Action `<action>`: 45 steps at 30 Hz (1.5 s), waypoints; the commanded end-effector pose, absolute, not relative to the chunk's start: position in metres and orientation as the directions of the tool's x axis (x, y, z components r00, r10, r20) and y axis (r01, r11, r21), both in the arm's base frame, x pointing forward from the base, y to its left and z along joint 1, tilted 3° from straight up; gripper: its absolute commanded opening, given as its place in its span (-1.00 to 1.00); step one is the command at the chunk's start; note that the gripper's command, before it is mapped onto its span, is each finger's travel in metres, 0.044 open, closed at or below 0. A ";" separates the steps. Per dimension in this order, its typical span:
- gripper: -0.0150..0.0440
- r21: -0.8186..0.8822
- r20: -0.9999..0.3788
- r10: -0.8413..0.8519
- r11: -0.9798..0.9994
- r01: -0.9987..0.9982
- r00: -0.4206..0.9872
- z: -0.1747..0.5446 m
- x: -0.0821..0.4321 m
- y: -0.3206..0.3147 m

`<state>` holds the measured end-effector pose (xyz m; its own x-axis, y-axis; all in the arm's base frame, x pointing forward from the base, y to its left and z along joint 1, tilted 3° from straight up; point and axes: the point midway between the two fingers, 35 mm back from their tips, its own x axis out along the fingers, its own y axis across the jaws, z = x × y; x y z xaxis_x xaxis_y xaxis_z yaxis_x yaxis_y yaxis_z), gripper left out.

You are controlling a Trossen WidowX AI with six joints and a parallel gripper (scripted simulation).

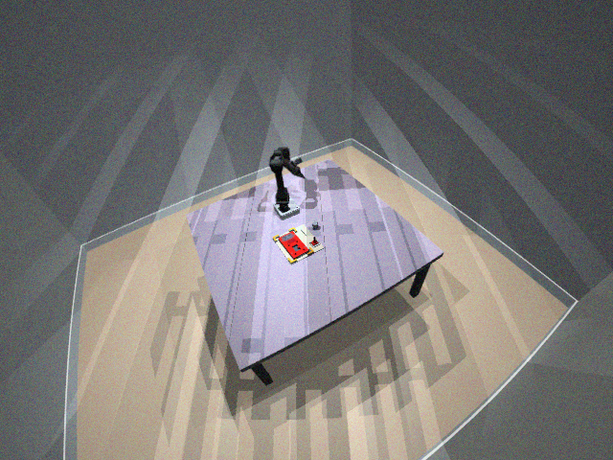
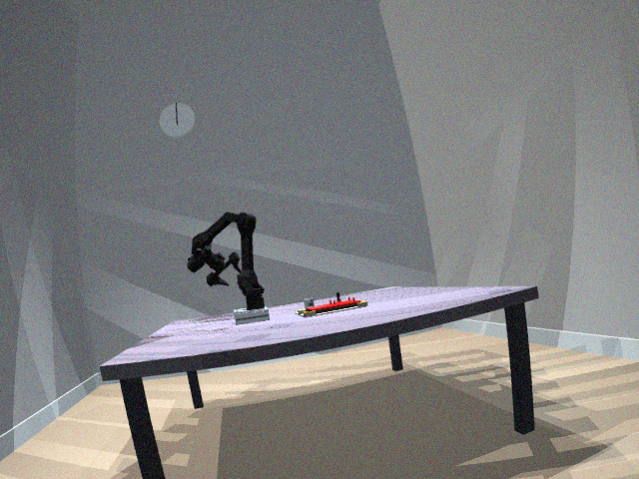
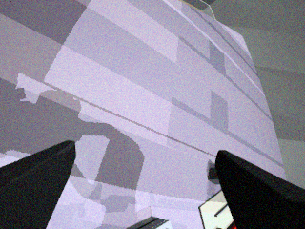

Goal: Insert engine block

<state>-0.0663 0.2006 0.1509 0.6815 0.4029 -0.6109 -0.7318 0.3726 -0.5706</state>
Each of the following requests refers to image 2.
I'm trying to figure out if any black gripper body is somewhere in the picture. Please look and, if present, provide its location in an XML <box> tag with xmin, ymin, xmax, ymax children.
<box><xmin>207</xmin><ymin>251</ymin><xmax>240</xmax><ymax>286</ymax></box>

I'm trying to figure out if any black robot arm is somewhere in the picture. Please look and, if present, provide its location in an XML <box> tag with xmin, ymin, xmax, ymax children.
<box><xmin>187</xmin><ymin>212</ymin><xmax>265</xmax><ymax>310</ymax></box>

